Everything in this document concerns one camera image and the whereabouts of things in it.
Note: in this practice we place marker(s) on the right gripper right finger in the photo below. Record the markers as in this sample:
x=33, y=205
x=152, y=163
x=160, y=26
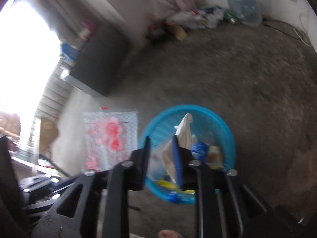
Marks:
x=224, y=206

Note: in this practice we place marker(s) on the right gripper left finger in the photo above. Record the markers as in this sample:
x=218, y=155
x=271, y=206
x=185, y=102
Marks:
x=126, y=176

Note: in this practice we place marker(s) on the clear red printed plastic bag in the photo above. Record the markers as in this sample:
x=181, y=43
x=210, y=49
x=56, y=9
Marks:
x=110, y=137

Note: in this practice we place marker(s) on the white cloth rag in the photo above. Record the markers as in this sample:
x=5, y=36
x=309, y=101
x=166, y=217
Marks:
x=185, y=140

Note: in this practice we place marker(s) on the yellow Enaak noodle packet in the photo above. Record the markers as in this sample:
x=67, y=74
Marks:
x=214, y=158

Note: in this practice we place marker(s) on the floor trash pile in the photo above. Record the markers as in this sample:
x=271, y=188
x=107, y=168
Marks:
x=166, y=21

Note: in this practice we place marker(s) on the blue plastic waste basket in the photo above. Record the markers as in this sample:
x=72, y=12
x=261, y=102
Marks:
x=161, y=129

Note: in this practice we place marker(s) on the grey cabinet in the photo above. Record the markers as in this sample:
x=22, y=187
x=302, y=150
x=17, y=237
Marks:
x=100, y=61

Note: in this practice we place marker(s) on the magenta bottle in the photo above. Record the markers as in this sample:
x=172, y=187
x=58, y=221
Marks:
x=88, y=27

